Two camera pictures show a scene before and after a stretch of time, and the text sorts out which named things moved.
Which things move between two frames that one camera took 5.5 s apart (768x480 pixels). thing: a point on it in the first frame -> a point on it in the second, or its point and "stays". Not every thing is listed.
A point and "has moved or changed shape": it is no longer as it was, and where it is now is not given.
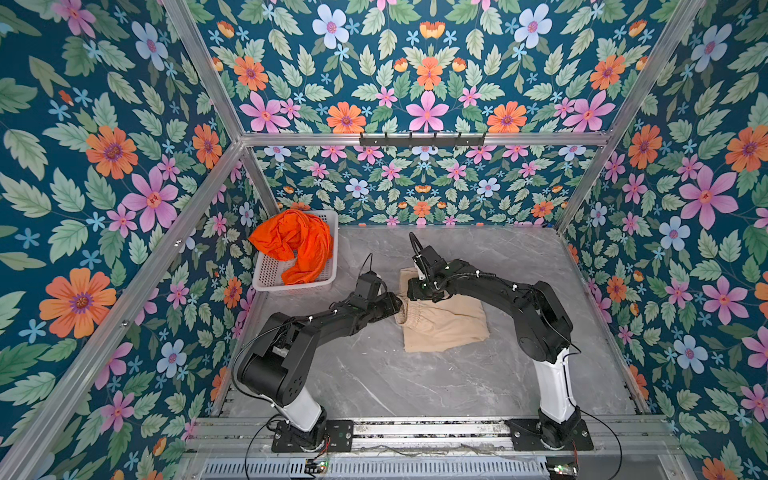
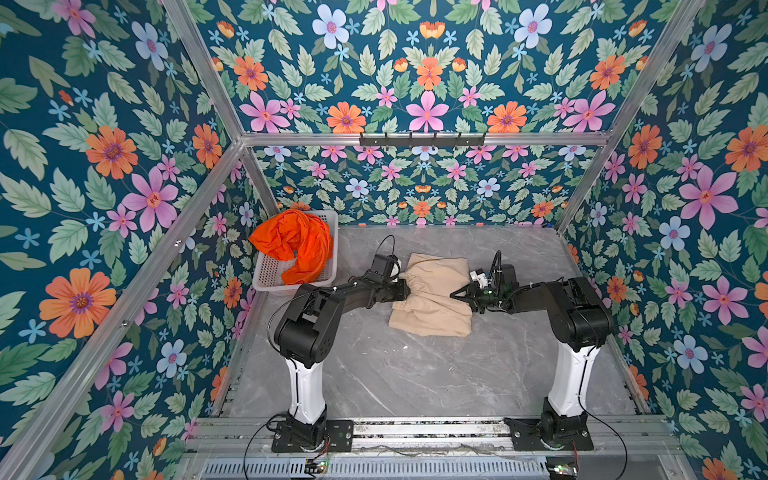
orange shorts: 296,234 stays
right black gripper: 413,290 -> 473,296
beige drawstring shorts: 447,323 has moved or changed shape
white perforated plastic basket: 269,269 stays
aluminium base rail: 429,438 stays
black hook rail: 421,141 stays
